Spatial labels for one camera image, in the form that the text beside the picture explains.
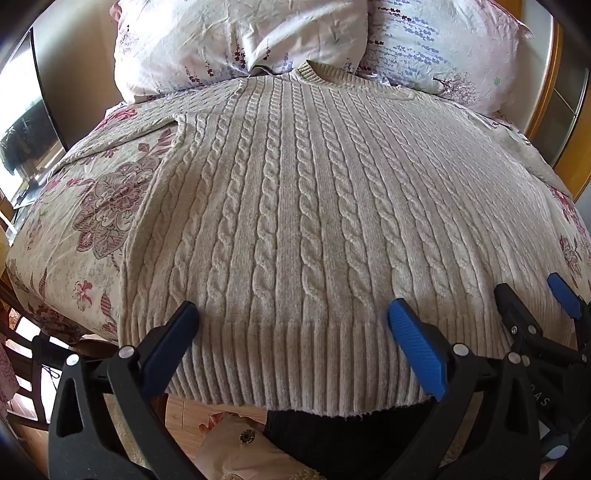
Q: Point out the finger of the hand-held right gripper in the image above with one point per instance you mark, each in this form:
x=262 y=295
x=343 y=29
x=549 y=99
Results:
x=565 y=295
x=519 y=323

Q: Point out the wooden chair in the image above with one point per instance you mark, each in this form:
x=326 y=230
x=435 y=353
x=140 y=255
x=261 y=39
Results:
x=27 y=350

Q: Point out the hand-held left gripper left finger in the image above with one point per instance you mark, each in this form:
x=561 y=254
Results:
x=171 y=350

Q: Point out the person's black pants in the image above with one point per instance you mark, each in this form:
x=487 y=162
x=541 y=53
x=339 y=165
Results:
x=341 y=443

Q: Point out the blue lavender print pillow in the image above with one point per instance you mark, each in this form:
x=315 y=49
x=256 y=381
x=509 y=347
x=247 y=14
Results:
x=438 y=46

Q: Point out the pink floral pillow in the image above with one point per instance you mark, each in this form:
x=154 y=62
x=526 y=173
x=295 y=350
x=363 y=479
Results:
x=221 y=41

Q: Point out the dark glossy screen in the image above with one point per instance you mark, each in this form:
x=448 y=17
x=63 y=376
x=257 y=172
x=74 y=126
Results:
x=27 y=120

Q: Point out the floral bedspread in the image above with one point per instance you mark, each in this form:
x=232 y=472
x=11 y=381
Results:
x=87 y=207

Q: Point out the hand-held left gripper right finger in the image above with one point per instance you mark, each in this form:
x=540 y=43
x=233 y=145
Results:
x=418 y=350

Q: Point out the wooden headboard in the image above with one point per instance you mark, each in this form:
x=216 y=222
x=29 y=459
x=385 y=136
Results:
x=547 y=87

